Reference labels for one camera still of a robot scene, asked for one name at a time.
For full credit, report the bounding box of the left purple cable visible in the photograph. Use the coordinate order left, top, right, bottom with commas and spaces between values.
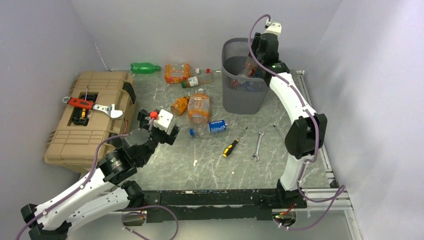
14, 117, 157, 240

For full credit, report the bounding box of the clear bottle red label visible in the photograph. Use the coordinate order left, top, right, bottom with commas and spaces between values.
229, 75, 248, 92

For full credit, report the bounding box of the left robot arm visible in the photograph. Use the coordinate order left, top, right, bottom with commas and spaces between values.
21, 109, 180, 240

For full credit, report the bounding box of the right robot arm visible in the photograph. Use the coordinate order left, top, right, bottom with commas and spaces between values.
250, 32, 328, 208

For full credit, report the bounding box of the yellow black screwdriver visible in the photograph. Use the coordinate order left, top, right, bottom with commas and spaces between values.
222, 127, 248, 158
273, 124, 286, 139

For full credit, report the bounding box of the milk bottle red label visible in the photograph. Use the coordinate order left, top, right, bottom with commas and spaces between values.
241, 56, 258, 77

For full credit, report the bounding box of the orange wrapped bottle pack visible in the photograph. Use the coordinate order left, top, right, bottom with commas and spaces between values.
164, 63, 191, 84

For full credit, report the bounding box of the tan plastic toolbox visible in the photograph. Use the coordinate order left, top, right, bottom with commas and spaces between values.
44, 71, 136, 173

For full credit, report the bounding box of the red handled adjustable wrench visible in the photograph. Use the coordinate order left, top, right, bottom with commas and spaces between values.
62, 96, 124, 119

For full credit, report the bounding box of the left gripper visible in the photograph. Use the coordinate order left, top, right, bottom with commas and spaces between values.
138, 108, 179, 165

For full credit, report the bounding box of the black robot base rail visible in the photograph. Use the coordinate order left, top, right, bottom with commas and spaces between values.
129, 188, 307, 223

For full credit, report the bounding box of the small blue label bottle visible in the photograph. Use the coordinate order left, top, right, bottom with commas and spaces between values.
208, 119, 227, 134

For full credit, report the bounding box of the green plastic bottle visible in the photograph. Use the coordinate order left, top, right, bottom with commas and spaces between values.
130, 62, 162, 74

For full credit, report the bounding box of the grey mesh waste bin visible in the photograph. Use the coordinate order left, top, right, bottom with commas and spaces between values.
221, 37, 270, 115

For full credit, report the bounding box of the silver combination spanner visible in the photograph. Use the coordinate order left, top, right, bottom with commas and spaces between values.
251, 129, 265, 162

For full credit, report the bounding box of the clear bottle red cap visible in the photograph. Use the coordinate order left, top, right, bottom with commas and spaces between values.
193, 68, 222, 78

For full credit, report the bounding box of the large orange label bottle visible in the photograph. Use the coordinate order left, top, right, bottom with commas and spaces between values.
187, 88, 211, 124

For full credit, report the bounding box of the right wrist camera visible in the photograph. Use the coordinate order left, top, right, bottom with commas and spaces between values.
263, 20, 282, 36

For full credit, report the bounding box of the brown tea bottle green cap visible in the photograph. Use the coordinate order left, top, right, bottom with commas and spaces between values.
180, 73, 213, 89

